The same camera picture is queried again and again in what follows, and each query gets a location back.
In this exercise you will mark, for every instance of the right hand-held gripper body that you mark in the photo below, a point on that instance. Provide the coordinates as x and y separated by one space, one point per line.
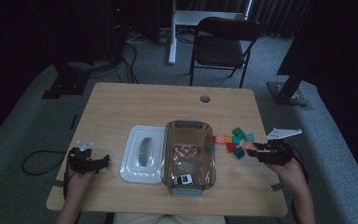
279 154

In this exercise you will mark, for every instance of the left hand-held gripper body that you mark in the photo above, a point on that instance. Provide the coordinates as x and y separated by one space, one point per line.
80 160

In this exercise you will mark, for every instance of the pink toy block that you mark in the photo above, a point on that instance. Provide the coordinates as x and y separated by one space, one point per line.
248 145

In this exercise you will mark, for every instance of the light teal toy block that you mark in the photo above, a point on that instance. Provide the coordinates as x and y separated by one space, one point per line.
249 137

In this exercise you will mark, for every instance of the blue toy block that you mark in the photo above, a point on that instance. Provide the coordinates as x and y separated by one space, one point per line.
239 152

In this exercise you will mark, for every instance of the red toy block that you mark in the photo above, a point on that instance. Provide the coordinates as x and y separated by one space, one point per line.
231 147

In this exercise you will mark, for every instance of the green toy block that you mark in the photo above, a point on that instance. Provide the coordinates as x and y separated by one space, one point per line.
238 132

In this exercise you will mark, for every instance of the pile of toy building blocks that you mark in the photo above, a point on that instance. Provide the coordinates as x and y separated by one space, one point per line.
227 139

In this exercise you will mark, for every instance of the white storage box lid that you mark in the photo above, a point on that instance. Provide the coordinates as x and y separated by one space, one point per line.
143 174

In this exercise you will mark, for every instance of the clear plastic storage box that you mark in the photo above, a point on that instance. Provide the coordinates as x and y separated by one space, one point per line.
188 130

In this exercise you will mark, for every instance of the person's left hand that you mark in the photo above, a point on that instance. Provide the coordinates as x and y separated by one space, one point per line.
79 180

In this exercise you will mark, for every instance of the person's right hand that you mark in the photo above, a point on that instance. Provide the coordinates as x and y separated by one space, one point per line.
290 174

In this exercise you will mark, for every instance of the gray tape piece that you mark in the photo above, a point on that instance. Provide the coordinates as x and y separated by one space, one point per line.
279 186
58 183

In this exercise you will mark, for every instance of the black strip on floor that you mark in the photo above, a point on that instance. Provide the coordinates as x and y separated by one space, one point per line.
73 122

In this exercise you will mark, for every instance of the black stand with gray base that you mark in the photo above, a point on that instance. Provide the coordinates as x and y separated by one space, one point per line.
287 91

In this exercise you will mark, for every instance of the gray table grommet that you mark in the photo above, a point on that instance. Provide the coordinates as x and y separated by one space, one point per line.
204 99

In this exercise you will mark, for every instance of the black stand with square base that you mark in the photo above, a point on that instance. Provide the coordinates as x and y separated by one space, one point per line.
68 84

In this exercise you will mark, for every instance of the white printed label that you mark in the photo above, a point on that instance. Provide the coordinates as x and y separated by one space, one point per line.
184 179

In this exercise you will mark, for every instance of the black folding chair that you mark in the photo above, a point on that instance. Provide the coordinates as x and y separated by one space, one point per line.
220 51

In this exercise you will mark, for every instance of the dark curtain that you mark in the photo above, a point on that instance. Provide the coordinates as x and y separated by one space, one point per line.
12 46
338 46

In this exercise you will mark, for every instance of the black computer tower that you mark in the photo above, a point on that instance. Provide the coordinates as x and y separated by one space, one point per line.
116 31

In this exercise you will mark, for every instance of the gray pleated curtain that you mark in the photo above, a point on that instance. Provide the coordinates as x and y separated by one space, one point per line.
276 15

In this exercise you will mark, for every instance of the white desk frame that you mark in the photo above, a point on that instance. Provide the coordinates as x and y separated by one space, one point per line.
172 46

